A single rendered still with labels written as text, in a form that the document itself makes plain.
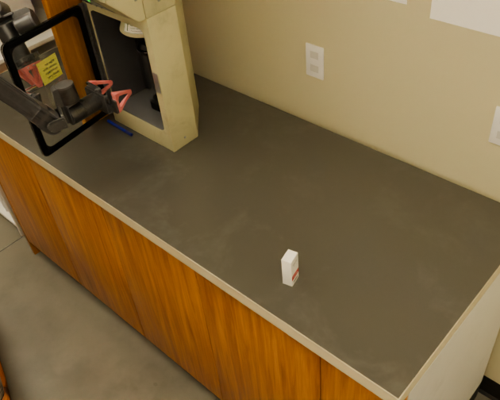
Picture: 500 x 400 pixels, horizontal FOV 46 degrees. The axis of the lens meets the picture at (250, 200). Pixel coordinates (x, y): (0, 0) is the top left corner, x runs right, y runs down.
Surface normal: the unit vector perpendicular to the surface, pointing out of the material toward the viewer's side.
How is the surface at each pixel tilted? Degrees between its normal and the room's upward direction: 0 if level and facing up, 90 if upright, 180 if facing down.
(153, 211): 0
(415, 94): 90
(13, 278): 0
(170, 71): 90
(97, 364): 0
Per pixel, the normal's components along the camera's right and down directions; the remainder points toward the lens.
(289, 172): -0.08, -0.74
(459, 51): -0.67, 0.54
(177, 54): 0.74, 0.40
